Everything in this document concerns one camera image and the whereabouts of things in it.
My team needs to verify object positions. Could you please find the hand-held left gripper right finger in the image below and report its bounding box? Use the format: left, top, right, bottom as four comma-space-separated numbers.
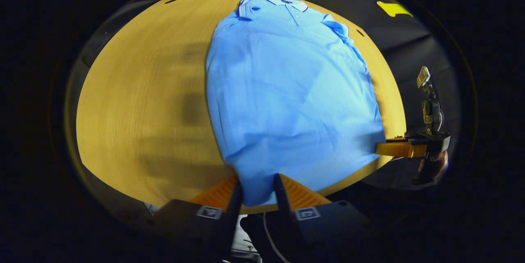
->
273, 174, 370, 263

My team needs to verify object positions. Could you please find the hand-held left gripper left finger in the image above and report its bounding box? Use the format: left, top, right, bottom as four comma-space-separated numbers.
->
148, 175, 243, 263

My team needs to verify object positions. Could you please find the light blue T-shirt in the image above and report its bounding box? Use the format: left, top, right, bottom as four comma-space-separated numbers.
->
205, 0, 387, 207

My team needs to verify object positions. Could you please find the white cable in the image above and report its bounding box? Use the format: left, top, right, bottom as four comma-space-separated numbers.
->
262, 213, 290, 263

